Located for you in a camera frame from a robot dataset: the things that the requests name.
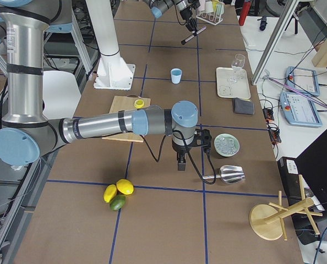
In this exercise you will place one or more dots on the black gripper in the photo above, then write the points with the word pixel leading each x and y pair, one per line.
pixel 184 12
pixel 181 150

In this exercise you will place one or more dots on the steel muddler with black tip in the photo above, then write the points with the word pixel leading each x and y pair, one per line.
pixel 193 35

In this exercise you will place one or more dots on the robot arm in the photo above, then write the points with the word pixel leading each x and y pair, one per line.
pixel 40 117
pixel 159 7

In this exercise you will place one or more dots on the light blue cup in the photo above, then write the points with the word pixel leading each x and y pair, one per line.
pixel 176 75

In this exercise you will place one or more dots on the yellow lemon half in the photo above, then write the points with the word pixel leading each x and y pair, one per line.
pixel 139 103

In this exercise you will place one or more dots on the steel ice scoop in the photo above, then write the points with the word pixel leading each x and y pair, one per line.
pixel 228 174

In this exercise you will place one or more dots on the green bowl of ice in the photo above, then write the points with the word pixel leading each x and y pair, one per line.
pixel 226 145

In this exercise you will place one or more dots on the clear wine glass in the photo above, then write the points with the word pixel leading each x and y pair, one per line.
pixel 237 64

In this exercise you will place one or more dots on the cream bear tray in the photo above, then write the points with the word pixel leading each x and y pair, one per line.
pixel 231 84

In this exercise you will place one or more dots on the green lime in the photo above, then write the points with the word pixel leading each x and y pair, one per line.
pixel 117 202

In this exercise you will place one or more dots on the grey folded cloth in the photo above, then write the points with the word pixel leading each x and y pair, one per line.
pixel 241 106

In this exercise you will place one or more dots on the wooden cutting board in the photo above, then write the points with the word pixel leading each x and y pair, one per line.
pixel 126 103

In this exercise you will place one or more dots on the blue teach pendant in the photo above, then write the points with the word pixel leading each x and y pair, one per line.
pixel 303 80
pixel 299 111

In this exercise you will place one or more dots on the white chair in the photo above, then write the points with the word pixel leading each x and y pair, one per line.
pixel 61 94

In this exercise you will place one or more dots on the white wire cup rack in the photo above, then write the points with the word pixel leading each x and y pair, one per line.
pixel 211 11

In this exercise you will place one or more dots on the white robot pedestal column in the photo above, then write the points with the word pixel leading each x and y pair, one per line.
pixel 113 72

